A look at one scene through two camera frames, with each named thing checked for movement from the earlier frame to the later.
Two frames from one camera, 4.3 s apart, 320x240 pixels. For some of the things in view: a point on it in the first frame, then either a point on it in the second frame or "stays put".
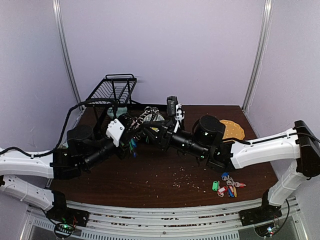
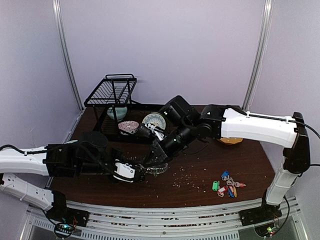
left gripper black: [124, 142] -> [119, 153]
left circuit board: [63, 229] stays put
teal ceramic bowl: [119, 111] stays put
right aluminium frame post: [260, 51] stays put
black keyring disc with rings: [150, 114] -> [157, 170]
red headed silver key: [240, 185] stays put
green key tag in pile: [215, 185] stays put
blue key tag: [225, 174] stays put
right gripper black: [164, 136] -> [157, 154]
